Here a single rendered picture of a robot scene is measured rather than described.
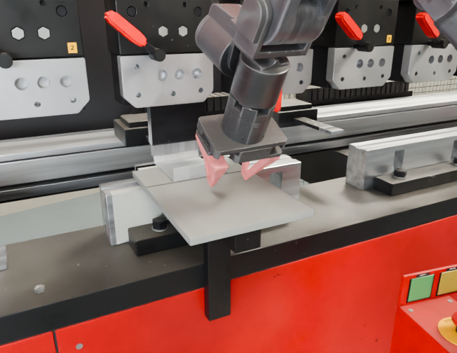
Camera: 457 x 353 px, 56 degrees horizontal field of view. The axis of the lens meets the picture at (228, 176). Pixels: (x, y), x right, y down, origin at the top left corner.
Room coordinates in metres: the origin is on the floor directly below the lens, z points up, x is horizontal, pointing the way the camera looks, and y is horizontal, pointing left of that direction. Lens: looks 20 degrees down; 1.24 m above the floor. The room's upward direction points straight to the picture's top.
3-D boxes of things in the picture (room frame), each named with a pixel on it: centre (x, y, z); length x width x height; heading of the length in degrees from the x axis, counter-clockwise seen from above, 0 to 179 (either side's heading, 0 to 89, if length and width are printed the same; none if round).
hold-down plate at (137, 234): (0.70, 0.03, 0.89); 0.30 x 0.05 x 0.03; 116
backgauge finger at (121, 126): (0.88, 0.16, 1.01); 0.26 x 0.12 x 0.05; 26
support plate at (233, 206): (0.60, 0.02, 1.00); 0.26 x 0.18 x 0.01; 26
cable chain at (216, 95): (1.19, 0.08, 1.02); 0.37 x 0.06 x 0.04; 116
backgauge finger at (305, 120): (1.05, -0.19, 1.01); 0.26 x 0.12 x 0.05; 26
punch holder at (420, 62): (0.99, -0.43, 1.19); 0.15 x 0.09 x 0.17; 116
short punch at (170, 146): (0.73, 0.09, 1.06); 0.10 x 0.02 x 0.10; 116
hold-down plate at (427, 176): (0.95, -0.48, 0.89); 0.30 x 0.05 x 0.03; 116
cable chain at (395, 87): (1.44, -0.42, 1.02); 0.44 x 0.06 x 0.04; 116
